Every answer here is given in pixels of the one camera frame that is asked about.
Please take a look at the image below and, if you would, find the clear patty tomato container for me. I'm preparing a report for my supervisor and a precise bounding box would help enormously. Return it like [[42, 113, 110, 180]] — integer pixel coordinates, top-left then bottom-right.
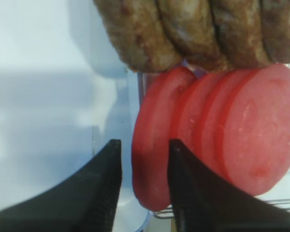
[[90, 58, 290, 232]]

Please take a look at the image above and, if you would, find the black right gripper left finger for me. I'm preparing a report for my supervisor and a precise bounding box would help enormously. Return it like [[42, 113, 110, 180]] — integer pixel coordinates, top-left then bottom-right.
[[0, 139, 122, 232]]

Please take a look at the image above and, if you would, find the red tomato slice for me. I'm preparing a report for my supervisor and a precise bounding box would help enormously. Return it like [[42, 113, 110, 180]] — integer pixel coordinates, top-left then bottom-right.
[[131, 67, 196, 211], [194, 64, 290, 196], [169, 72, 226, 152]]

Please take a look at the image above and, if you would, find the brown meat patty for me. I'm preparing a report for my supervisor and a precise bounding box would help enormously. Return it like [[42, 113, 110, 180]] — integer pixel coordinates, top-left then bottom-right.
[[211, 0, 271, 68], [261, 0, 290, 64], [94, 0, 182, 73], [157, 0, 233, 72]]

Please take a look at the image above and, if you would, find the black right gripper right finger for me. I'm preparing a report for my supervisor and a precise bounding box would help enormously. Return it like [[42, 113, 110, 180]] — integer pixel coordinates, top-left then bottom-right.
[[167, 139, 290, 232]]

